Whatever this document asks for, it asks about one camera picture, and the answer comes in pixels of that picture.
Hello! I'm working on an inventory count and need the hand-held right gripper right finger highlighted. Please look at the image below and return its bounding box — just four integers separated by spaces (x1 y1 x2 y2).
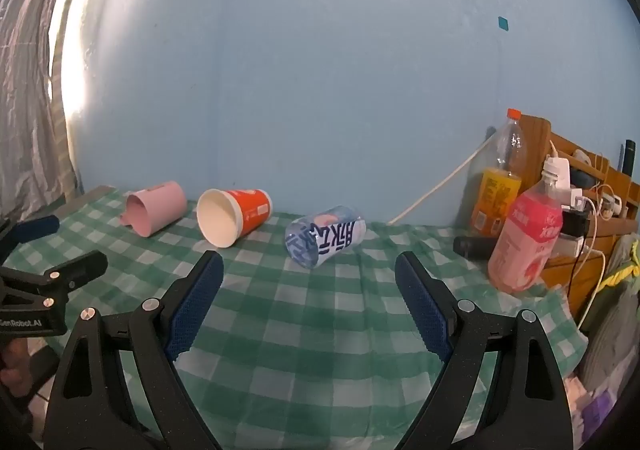
394 251 574 450

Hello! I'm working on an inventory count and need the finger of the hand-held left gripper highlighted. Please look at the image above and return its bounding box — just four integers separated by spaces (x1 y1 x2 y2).
0 250 109 292
0 214 61 257

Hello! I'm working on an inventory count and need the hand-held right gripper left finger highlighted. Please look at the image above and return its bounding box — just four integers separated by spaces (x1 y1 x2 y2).
45 250 224 450

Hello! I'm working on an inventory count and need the blue and white printed cup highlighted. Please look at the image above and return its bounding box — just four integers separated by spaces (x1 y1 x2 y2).
284 204 367 270

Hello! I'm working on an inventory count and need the pink cup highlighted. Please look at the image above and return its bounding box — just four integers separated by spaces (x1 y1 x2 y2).
120 180 189 238

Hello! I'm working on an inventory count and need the orange paper cup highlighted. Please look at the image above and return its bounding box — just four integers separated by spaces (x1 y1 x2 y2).
196 188 274 249

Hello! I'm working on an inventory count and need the person's left hand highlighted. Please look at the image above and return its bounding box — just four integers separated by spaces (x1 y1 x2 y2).
0 339 31 400

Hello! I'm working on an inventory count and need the black cylindrical object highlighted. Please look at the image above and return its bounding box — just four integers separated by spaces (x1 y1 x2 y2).
453 235 499 261

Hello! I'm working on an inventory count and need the grey curtain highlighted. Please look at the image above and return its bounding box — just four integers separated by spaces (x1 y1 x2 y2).
0 0 97 222

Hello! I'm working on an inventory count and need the green checkered tablecloth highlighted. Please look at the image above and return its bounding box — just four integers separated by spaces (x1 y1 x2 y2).
0 185 589 450

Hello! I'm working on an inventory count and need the pink drink bottle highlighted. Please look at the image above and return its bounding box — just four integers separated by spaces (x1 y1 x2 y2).
487 165 565 295

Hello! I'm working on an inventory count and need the orange drink bottle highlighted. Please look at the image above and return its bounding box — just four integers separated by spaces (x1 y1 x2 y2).
469 108 529 238

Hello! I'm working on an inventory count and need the wooden desk organizer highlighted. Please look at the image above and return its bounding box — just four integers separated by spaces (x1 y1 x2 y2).
519 114 640 327

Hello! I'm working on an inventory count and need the black charger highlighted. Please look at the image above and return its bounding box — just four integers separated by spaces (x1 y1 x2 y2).
562 209 592 237

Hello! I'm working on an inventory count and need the white power adapter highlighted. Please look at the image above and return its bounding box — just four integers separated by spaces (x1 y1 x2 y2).
544 154 572 192

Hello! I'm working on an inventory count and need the grey clothing pile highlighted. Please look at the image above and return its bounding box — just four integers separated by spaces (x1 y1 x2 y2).
579 233 640 383

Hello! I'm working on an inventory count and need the purple packet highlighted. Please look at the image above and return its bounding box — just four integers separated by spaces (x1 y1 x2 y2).
564 374 627 442

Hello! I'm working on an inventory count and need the yellow-green cloth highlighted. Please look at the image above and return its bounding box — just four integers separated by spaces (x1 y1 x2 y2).
602 239 640 288

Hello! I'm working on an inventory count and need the dark upright tube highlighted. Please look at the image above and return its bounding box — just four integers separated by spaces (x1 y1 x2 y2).
621 139 637 177

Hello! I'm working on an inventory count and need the white wall cable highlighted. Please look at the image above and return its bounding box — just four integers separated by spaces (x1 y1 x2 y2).
387 132 497 226

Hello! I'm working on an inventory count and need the white charger cable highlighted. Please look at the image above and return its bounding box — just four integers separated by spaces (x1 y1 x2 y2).
566 194 609 331

